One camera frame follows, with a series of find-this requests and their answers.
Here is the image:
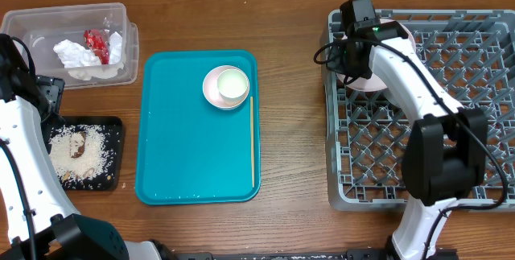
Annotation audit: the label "food scraps rice pile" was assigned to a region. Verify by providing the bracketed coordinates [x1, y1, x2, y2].
[49, 125, 116, 183]

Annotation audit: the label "black rectangular tray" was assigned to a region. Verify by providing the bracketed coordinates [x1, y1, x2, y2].
[43, 116, 125, 191]

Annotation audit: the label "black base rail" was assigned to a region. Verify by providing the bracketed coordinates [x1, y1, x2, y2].
[168, 248, 398, 260]

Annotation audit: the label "red snack wrapper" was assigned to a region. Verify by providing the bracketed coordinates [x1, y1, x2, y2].
[84, 29, 109, 64]

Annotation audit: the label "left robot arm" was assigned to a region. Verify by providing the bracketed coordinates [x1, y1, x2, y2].
[1, 34, 173, 260]

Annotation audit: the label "large pink plate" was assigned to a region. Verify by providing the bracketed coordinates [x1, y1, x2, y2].
[336, 18, 416, 92]

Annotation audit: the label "wooden chopstick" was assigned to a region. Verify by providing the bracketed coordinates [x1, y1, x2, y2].
[249, 96, 255, 188]

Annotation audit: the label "grey dishwasher rack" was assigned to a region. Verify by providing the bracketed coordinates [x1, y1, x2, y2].
[322, 9, 514, 212]

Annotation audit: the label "white cup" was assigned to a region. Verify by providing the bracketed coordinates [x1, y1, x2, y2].
[217, 68, 249, 102]

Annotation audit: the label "clear plastic storage bin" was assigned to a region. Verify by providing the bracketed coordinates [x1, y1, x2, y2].
[1, 2, 139, 89]

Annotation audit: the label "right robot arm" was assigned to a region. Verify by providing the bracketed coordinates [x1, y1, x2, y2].
[322, 18, 488, 259]

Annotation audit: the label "teal serving tray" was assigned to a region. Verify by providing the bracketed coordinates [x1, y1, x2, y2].
[135, 50, 261, 205]

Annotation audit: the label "white tissue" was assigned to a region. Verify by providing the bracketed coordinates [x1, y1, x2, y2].
[53, 30, 123, 80]

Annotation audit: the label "grey bowl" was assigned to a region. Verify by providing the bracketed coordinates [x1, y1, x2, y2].
[383, 88, 407, 109]

